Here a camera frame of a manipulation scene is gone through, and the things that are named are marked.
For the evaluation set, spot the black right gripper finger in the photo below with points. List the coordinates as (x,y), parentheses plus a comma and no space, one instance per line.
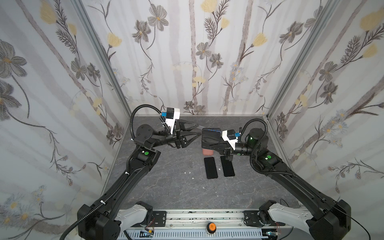
(221,148)
(225,140)

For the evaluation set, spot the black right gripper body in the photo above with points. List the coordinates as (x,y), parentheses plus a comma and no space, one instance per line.
(227,150)

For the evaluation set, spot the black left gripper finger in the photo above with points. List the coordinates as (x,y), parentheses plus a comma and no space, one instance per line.
(190,137)
(189,126)

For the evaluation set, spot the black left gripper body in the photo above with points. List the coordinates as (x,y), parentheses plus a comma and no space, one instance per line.
(179,138)

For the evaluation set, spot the black phone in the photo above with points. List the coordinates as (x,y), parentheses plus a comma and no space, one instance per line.
(211,137)
(227,166)

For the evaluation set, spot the phone with pink case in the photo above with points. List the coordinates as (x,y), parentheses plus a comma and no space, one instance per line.
(211,169)

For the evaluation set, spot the pink phone case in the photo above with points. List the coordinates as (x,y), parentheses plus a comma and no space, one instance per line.
(207,152)

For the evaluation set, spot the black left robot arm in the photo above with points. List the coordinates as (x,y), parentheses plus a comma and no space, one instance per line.
(104,219)

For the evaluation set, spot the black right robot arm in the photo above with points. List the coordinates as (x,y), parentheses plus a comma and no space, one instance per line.
(322,217)

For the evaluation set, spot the orange emergency stop button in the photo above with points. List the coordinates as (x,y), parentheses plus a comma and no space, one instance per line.
(211,228)

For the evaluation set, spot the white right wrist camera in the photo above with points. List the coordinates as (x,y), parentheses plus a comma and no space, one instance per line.
(233,136)

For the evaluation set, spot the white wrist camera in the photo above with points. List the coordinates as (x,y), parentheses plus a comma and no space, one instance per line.
(169,118)
(233,136)

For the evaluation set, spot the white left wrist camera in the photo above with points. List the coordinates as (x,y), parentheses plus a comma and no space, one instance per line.
(169,118)

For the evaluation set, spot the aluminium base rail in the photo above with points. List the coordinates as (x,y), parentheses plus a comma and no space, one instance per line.
(221,224)

